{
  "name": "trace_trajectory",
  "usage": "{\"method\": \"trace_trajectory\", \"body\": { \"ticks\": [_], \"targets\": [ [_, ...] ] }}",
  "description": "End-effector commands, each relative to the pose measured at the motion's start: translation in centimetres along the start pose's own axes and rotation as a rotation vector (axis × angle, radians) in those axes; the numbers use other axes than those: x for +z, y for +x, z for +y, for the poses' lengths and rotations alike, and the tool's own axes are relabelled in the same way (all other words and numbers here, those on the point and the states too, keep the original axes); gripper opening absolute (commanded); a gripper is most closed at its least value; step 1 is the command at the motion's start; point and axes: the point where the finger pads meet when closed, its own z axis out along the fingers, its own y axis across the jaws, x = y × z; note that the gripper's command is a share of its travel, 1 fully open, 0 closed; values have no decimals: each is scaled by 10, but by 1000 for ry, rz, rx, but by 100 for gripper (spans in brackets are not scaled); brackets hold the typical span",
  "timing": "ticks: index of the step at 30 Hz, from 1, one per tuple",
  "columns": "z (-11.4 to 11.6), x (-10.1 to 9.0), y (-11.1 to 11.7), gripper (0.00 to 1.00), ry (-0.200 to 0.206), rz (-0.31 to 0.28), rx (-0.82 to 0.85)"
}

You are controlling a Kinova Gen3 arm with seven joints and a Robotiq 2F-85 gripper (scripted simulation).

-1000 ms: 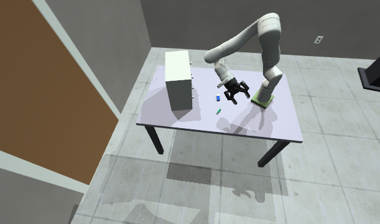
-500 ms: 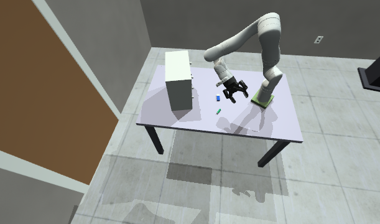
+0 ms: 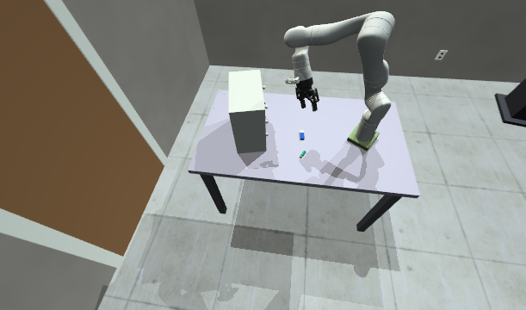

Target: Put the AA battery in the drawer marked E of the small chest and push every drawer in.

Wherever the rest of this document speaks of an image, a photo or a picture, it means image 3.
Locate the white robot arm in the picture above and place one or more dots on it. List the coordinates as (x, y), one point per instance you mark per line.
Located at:
(374, 30)

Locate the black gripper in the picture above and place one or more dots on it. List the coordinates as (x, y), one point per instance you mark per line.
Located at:
(308, 93)

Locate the grey chest of drawers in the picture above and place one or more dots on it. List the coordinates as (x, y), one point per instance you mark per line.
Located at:
(247, 111)

